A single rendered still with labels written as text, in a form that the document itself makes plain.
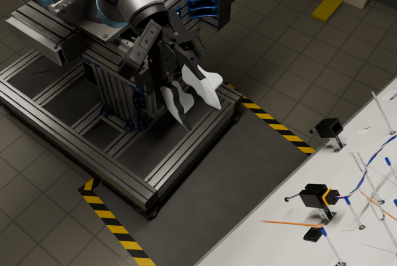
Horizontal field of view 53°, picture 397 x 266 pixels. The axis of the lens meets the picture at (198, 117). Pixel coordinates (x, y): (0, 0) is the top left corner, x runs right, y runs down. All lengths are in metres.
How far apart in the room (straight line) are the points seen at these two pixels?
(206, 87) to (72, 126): 1.68
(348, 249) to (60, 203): 1.69
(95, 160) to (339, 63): 1.76
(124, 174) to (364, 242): 1.36
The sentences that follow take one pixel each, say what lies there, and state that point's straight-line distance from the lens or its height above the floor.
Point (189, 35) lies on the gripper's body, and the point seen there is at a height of 1.52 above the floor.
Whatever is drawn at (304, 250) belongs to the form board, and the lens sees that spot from 1.00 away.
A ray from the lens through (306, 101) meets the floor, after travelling 2.67.
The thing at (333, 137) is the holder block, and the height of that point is 0.99.
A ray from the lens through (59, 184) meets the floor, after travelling 2.38.
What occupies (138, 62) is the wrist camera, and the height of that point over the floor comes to 1.55.
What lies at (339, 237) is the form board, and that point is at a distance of 0.98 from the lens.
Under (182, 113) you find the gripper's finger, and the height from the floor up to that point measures 1.44.
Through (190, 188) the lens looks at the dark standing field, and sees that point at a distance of 2.24.
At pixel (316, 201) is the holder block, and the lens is 0.99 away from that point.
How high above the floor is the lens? 2.00
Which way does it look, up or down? 53 degrees down
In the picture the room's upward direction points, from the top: straight up
